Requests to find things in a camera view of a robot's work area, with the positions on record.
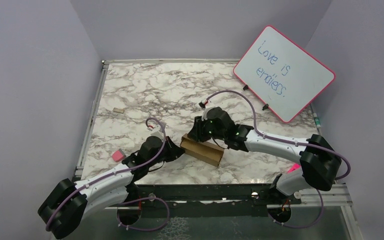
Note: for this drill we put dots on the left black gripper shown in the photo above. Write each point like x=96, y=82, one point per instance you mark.
x=174, y=151

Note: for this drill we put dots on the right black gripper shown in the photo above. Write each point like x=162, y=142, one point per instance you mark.
x=196, y=132

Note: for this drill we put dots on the brown cardboard box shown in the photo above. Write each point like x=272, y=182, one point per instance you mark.
x=207, y=152

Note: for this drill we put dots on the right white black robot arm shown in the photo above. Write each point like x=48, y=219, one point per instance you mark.
x=318, y=163

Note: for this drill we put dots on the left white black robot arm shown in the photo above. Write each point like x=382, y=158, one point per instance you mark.
x=71, y=202

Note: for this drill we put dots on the pink grey eraser block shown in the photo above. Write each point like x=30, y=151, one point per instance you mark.
x=118, y=155

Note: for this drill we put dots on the black whiteboard clip lower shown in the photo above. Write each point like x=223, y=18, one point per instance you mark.
x=265, y=107

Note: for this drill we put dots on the pink marker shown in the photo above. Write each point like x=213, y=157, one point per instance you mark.
x=293, y=168

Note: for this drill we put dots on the pink framed whiteboard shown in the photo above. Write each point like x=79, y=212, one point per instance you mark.
x=282, y=74

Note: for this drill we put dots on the green capped marker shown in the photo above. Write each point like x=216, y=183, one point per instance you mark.
x=316, y=120

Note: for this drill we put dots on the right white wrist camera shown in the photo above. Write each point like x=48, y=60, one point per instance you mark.
x=207, y=106

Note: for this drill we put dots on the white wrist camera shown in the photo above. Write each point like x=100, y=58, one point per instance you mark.
x=207, y=106
x=159, y=133

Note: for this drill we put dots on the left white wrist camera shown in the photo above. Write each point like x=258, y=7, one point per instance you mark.
x=159, y=133

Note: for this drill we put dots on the aluminium table frame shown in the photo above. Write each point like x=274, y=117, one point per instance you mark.
x=170, y=91

